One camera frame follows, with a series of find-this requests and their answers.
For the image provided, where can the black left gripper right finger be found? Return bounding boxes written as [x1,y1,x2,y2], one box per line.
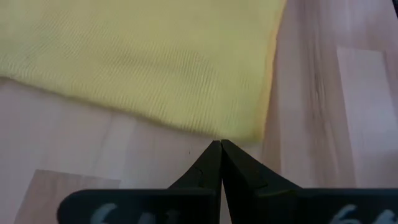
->
[221,139,398,224]

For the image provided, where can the yellow microfiber towel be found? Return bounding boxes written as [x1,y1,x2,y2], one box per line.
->
[0,0,287,144]

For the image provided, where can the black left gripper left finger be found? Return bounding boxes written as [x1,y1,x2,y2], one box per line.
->
[57,140,223,224]

